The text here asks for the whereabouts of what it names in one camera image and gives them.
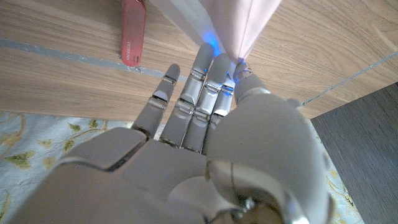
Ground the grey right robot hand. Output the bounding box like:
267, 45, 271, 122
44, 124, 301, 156
6, 42, 335, 224

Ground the beige orange printed cloth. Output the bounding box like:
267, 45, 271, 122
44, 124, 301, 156
149, 0, 283, 65

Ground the red swiss knife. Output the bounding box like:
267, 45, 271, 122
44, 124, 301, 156
121, 0, 147, 68

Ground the floral light blue backdrop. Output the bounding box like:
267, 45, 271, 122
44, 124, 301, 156
0, 110, 364, 224

